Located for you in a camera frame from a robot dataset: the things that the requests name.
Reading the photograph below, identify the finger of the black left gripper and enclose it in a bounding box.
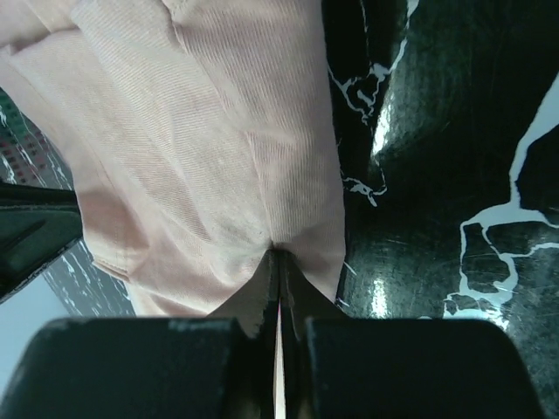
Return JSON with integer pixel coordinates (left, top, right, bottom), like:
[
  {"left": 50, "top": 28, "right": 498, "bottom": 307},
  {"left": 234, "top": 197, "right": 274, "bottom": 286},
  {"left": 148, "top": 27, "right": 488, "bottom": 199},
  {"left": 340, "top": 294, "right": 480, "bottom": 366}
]
[{"left": 1, "top": 182, "right": 83, "bottom": 302}]

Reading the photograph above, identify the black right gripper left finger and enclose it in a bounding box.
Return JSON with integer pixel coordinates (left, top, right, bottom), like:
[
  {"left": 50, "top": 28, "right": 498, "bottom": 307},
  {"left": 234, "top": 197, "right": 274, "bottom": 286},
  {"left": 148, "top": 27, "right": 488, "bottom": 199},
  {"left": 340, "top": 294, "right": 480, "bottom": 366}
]
[{"left": 1, "top": 251, "right": 279, "bottom": 418}]

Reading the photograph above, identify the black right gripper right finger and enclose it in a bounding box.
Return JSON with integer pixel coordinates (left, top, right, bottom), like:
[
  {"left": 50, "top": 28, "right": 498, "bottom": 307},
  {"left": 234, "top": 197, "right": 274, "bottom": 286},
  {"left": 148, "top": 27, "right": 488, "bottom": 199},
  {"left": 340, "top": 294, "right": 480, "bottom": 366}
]
[{"left": 279, "top": 255, "right": 543, "bottom": 418}]

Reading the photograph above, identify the pink printed t-shirt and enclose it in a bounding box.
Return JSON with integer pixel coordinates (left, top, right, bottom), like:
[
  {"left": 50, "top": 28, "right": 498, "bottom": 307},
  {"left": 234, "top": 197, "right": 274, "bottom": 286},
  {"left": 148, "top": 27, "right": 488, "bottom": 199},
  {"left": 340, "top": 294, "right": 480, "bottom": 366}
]
[{"left": 1, "top": 1, "right": 345, "bottom": 317}]

